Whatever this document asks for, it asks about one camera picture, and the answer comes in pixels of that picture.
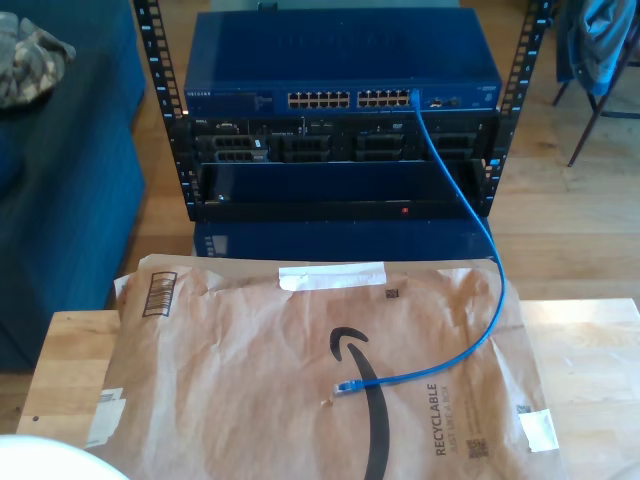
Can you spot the dark blue equipment case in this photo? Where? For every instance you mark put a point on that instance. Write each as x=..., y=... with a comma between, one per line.
x=350, y=240

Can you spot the black rack shelf tray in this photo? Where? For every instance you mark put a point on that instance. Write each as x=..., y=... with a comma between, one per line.
x=300, y=210

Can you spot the white tape strip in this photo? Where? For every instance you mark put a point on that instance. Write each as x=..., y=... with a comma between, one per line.
x=340, y=275

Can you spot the black rack server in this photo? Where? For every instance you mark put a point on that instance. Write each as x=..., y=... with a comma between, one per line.
x=340, y=135

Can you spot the brown packing paper mailer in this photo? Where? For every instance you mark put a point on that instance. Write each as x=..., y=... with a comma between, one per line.
x=250, y=425

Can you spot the blue sofa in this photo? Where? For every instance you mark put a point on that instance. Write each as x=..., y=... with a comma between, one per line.
x=75, y=200

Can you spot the white adhesive label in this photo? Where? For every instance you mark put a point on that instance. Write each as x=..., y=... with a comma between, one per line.
x=107, y=415
x=537, y=430

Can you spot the dark metal chair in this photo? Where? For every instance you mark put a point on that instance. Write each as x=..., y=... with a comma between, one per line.
x=587, y=130

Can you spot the blue grey jacket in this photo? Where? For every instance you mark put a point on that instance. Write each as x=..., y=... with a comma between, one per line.
x=600, y=50

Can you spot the camouflage cloth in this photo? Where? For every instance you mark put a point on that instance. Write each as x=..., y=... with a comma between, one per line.
x=30, y=65

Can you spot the blue network switch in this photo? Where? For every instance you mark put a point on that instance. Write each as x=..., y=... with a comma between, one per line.
x=340, y=50

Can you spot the black rack frame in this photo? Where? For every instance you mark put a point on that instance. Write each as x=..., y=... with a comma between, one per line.
x=161, y=65

